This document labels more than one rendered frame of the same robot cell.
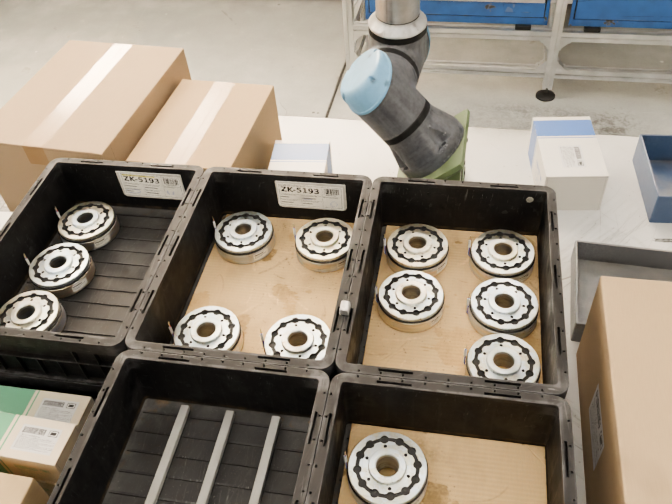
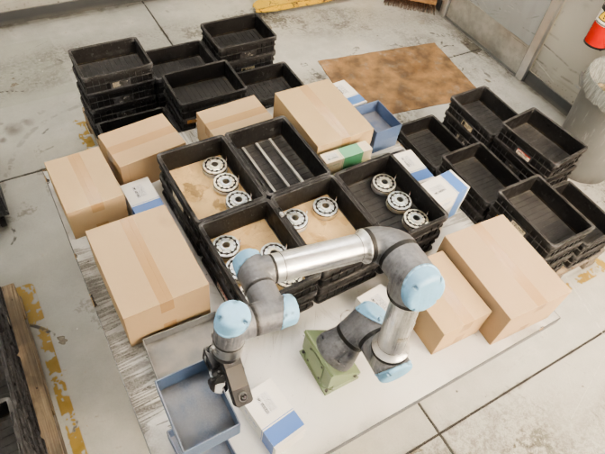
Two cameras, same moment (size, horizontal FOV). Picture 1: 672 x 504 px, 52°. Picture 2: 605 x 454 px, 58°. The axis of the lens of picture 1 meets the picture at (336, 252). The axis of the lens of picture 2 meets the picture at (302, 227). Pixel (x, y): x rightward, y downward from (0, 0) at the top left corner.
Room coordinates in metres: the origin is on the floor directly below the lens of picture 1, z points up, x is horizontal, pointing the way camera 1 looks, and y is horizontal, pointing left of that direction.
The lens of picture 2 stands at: (1.47, -1.00, 2.50)
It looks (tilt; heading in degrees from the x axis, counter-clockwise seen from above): 51 degrees down; 127
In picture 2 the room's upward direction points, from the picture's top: 10 degrees clockwise
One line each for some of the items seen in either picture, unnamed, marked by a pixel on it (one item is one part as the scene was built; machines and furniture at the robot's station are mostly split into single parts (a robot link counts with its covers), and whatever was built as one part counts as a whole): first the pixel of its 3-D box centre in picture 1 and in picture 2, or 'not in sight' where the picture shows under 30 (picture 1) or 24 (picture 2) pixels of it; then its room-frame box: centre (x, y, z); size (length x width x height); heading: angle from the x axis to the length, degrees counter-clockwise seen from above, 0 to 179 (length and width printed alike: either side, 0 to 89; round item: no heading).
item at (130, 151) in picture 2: not in sight; (144, 152); (-0.12, -0.12, 0.78); 0.30 x 0.22 x 0.16; 81
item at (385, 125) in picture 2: not in sight; (376, 121); (0.41, 0.84, 0.81); 0.20 x 0.15 x 0.07; 165
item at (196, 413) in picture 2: not in sight; (197, 406); (1.03, -0.72, 1.10); 0.20 x 0.15 x 0.07; 164
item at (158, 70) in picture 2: not in sight; (180, 81); (-0.94, 0.66, 0.31); 0.40 x 0.30 x 0.34; 74
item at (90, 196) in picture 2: not in sight; (87, 191); (-0.07, -0.43, 0.78); 0.30 x 0.22 x 0.16; 166
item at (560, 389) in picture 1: (455, 273); (258, 250); (0.67, -0.17, 0.92); 0.40 x 0.30 x 0.02; 166
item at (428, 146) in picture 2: not in sight; (428, 153); (0.47, 1.46, 0.26); 0.40 x 0.30 x 0.23; 165
